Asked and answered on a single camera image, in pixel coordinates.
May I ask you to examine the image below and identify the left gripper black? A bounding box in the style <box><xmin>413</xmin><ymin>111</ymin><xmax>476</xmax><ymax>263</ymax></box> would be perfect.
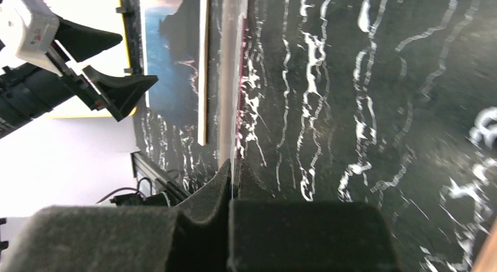
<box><xmin>1</xmin><ymin>16</ymin><xmax>158</xmax><ymax>138</ymax></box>

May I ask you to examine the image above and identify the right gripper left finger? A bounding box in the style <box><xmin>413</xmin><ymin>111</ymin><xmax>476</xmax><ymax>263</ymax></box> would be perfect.
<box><xmin>1</xmin><ymin>161</ymin><xmax>232</xmax><ymax>271</ymax></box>

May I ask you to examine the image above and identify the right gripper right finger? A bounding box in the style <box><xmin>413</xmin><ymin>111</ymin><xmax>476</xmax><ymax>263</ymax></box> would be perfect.
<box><xmin>228</xmin><ymin>164</ymin><xmax>400</xmax><ymax>271</ymax></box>

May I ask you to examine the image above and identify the clear acrylic sheet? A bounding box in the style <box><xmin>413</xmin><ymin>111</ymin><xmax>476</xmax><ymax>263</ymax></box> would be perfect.
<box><xmin>218</xmin><ymin>0</ymin><xmax>248</xmax><ymax>174</ymax></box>

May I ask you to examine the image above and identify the pink wooden picture frame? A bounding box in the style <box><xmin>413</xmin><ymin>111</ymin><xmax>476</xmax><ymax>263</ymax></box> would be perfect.
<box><xmin>471</xmin><ymin>220</ymin><xmax>496</xmax><ymax>272</ymax></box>

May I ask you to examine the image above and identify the seascape photo on board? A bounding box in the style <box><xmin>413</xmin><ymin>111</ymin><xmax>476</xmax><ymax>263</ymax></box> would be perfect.
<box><xmin>140</xmin><ymin>0</ymin><xmax>210</xmax><ymax>145</ymax></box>

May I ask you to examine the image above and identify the yellow-framed whiteboard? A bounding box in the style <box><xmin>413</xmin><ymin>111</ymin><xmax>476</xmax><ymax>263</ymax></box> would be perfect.
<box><xmin>43</xmin><ymin>0</ymin><xmax>130</xmax><ymax>118</ymax></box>

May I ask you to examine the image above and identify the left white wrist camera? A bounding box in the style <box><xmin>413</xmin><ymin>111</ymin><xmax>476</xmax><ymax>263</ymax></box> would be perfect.
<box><xmin>1</xmin><ymin>0</ymin><xmax>62</xmax><ymax>76</ymax></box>

